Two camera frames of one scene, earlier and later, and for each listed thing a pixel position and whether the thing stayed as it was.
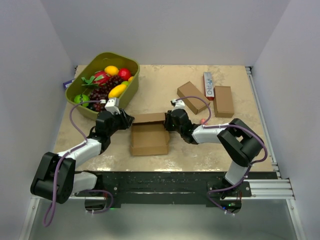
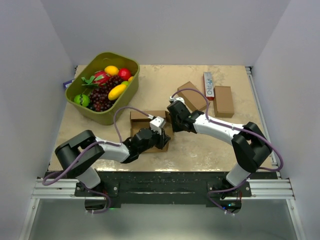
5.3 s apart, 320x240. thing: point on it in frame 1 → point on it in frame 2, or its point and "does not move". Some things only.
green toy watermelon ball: (81, 98) does not move
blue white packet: (67, 83) does not move
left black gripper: (126, 119) → (163, 139)
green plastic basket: (75, 86) does not move
